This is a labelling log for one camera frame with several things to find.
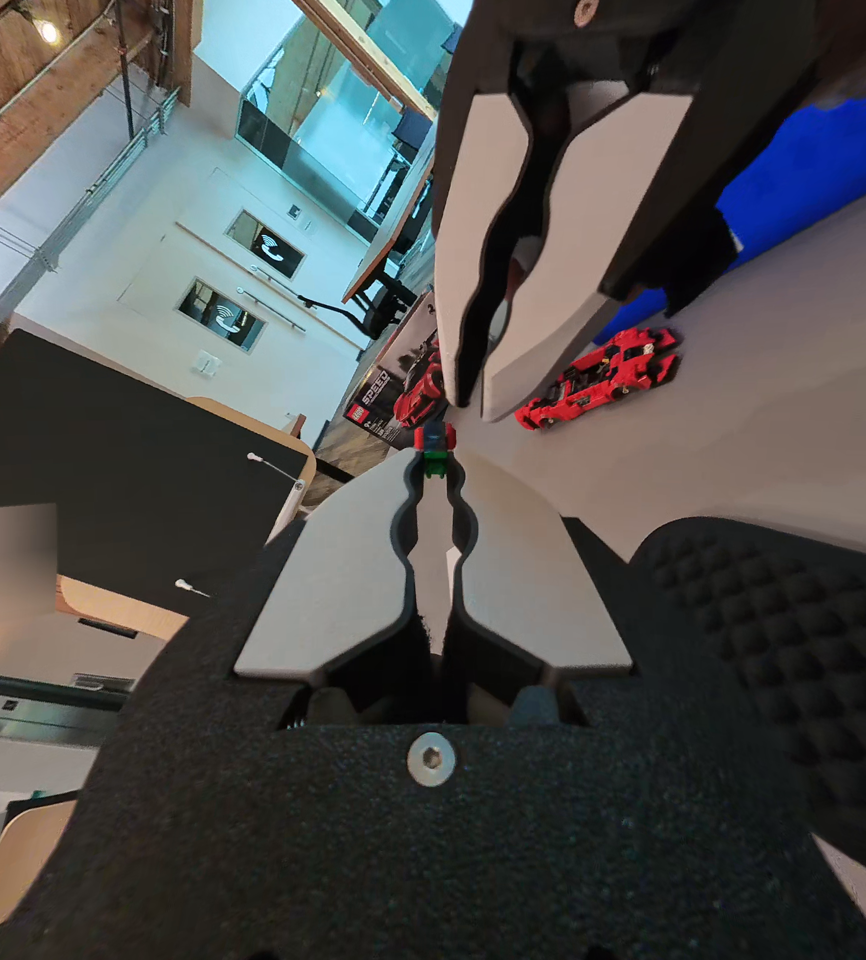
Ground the small red green lego assembly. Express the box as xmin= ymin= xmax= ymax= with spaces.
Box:
xmin=415 ymin=421 xmax=458 ymax=480

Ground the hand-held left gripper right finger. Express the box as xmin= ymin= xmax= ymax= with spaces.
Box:
xmin=444 ymin=446 xmax=634 ymax=684

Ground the blue plastic parts bin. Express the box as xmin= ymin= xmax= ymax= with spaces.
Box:
xmin=613 ymin=82 xmax=866 ymax=325

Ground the phone icon window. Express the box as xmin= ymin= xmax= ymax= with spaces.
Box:
xmin=223 ymin=208 xmax=307 ymax=282
xmin=176 ymin=276 xmax=266 ymax=354

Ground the red lego car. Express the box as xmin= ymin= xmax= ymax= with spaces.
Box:
xmin=514 ymin=325 xmax=682 ymax=433

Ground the wood edged standing desk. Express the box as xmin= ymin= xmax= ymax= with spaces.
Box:
xmin=341 ymin=127 xmax=441 ymax=305

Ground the lego set box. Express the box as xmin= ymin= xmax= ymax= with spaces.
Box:
xmin=345 ymin=288 xmax=450 ymax=453

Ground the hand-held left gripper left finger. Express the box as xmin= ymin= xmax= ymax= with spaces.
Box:
xmin=232 ymin=450 xmax=414 ymax=685

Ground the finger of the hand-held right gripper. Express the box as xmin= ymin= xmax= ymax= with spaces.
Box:
xmin=433 ymin=91 xmax=546 ymax=411
xmin=480 ymin=91 xmax=698 ymax=423

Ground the black booth panel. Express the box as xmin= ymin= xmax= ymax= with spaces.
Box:
xmin=0 ymin=327 xmax=319 ymax=603

